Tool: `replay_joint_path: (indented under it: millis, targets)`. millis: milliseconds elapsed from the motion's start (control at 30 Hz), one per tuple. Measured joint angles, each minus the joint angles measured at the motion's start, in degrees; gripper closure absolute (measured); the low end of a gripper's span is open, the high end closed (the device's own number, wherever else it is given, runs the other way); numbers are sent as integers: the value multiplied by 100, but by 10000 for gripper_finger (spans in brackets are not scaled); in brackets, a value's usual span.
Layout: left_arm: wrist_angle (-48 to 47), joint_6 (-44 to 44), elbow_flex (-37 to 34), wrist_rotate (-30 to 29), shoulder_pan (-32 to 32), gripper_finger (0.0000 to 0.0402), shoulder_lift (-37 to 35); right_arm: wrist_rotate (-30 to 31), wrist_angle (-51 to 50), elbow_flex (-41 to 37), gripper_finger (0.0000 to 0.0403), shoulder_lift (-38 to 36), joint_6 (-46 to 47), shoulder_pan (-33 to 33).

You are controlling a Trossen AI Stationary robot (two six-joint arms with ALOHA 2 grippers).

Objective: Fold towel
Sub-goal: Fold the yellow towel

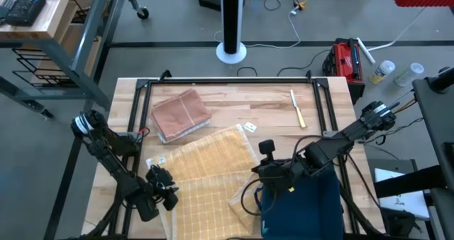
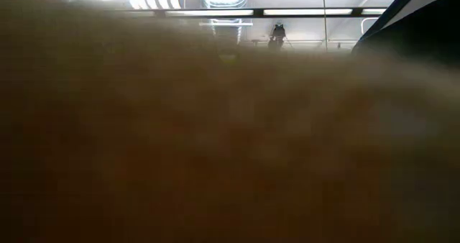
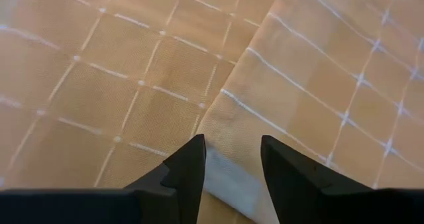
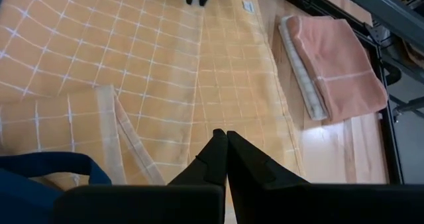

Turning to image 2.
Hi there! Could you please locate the yellow plaid towel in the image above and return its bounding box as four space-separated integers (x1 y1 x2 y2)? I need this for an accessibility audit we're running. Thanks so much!
0 0 460 243

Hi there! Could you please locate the navy blue fabric bin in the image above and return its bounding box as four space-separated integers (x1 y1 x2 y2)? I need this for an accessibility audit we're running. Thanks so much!
351 0 460 70

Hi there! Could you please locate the black hanging camera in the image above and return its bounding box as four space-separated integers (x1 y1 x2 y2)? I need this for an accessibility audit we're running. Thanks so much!
267 22 288 52

